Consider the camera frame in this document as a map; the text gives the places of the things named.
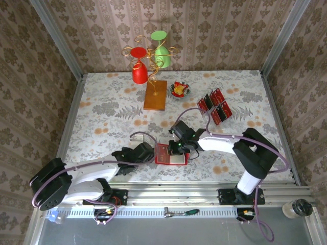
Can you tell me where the red card box white inside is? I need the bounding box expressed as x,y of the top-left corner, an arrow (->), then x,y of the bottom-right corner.
154,152 -> 191,166

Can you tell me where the clear acrylic card holder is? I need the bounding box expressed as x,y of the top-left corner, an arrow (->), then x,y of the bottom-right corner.
197,88 -> 234,127

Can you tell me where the small glass candy bowl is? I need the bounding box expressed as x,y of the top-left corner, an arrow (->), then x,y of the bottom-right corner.
170,81 -> 192,99

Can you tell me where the floral patterned tablecloth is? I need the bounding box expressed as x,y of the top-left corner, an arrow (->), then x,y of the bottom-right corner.
65,70 -> 294,183

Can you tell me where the black connector box orange plug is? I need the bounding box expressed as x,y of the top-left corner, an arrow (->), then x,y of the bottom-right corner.
236,208 -> 256,225
92,208 -> 119,227

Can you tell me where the red plastic wine glass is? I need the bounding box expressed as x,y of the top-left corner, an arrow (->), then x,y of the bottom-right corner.
130,46 -> 149,85

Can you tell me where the green plastic wine glass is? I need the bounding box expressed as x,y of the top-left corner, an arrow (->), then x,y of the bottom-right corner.
150,30 -> 171,69

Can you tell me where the blue white plug adapter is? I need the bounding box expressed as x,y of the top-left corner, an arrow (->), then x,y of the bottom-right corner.
48,210 -> 66,226

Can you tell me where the clear jar dark lid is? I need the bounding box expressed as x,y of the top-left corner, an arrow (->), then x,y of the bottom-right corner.
282,198 -> 314,220

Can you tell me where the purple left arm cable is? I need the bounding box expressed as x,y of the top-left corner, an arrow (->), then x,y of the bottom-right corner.
31,131 -> 158,227

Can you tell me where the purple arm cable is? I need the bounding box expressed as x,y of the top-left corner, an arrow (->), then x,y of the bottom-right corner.
31,131 -> 158,227
176,107 -> 291,243

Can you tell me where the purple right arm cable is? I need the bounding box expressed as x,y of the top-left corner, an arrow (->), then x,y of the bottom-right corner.
176,107 -> 291,243

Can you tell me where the gold wire rack wooden base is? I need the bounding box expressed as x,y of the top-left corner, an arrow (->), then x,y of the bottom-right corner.
122,35 -> 179,111

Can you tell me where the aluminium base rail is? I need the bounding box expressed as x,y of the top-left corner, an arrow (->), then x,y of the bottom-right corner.
35,181 -> 316,208

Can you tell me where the slotted grey cable duct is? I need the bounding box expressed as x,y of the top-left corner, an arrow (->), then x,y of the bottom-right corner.
45,206 -> 240,219

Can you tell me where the ratchet wrench green handle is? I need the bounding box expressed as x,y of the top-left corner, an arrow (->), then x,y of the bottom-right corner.
163,207 -> 200,219

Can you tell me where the aluminium side rail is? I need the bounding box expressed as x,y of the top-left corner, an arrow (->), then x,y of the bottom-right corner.
259,70 -> 302,187
48,73 -> 87,189

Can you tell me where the aluminium frame post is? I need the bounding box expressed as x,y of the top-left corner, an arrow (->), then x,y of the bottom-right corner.
29,0 -> 85,80
260,0 -> 311,75

